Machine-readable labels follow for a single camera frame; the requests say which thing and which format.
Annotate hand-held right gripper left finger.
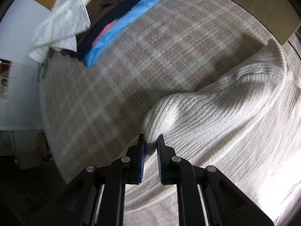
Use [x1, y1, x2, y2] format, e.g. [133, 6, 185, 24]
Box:
[33, 133, 147, 226]

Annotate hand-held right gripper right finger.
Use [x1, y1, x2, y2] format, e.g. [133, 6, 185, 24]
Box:
[156, 134, 275, 226]

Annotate cream knit sweater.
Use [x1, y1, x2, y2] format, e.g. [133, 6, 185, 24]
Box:
[125, 39, 301, 226]

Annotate light wooden board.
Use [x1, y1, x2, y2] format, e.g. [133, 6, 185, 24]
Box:
[188, 0, 301, 45]

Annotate white denim pants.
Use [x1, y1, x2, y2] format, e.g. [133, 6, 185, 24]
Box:
[28, 0, 118, 63]

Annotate navy garment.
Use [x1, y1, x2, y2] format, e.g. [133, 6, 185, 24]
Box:
[68, 0, 168, 62]

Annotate blue garment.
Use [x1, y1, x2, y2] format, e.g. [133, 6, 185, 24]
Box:
[84, 0, 179, 69]

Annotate brown garment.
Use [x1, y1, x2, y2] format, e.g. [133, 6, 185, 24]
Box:
[86, 0, 146, 32]

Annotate plaid blanket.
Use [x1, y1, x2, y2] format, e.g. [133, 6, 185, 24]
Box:
[39, 0, 301, 226]

